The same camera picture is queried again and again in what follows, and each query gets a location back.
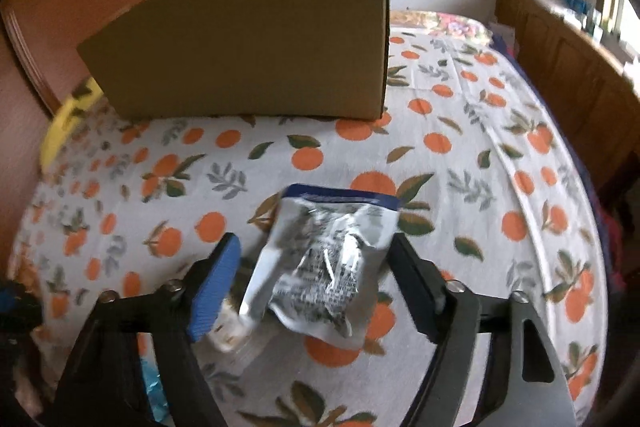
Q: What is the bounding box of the window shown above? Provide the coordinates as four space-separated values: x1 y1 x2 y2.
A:
597 0 640 72

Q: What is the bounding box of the dark blue blanket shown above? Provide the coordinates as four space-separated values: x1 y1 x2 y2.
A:
575 122 636 318

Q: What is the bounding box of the wooden cabinet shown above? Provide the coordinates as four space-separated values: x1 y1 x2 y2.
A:
495 0 640 208

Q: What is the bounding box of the yellow plush toy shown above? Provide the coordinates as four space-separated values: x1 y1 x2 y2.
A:
39 77 108 170

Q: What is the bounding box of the small white orange snack packet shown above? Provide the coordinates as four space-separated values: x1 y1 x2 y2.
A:
206 302 266 355

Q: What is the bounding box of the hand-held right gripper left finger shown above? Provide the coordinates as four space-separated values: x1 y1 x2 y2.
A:
50 232 243 427

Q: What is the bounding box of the silver snack packet blue edge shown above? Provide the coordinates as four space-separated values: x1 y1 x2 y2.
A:
239 183 401 352

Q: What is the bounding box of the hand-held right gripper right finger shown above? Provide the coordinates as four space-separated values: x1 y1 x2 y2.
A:
387 231 577 427

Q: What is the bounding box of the teal snack packet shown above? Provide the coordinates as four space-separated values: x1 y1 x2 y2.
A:
140 357 173 423

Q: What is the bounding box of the orange print bedsheet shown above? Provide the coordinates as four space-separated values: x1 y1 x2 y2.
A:
7 24 608 427

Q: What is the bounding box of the floral blanket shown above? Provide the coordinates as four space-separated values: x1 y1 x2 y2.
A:
390 8 493 45

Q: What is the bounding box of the brown cardboard box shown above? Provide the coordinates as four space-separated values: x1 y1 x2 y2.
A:
76 0 391 122

